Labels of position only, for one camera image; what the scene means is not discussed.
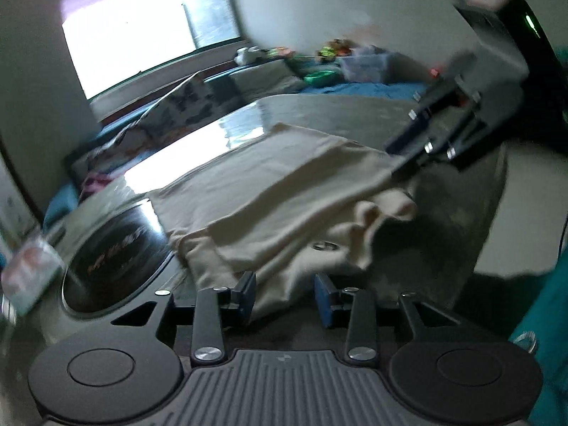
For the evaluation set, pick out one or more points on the window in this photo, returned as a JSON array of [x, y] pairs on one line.
[[142, 31]]

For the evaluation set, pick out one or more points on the pink cloth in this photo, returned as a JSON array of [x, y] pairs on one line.
[[95, 183]]

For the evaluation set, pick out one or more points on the green bowl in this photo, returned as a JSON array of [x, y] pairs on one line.
[[319, 78]]

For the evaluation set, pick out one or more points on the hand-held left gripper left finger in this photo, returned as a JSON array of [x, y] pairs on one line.
[[245, 295]]

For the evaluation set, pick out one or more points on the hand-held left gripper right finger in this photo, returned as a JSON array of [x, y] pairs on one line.
[[324, 302]]

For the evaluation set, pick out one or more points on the clear plastic storage box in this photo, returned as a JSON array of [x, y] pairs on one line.
[[366, 64]]

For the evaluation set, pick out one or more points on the teal cloth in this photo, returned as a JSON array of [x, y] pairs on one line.
[[548, 341]]

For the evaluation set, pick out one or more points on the black round glass cooktop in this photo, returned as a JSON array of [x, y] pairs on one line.
[[115, 248]]

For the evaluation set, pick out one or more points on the beige cloth garment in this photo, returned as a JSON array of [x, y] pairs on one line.
[[284, 195]]

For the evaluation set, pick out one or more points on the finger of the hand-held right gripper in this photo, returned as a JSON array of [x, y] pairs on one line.
[[432, 151], [406, 135]]

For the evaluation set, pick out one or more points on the blue bed sheet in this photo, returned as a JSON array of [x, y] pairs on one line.
[[364, 89]]

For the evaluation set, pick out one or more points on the colourful toy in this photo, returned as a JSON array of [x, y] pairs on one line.
[[333, 49]]

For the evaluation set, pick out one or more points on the clear plastic bag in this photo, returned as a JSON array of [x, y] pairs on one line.
[[29, 275]]

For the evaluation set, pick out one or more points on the butterfly print cushion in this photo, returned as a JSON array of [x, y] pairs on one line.
[[188, 102]]

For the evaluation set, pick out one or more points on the white plush toy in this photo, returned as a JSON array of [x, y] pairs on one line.
[[247, 55]]

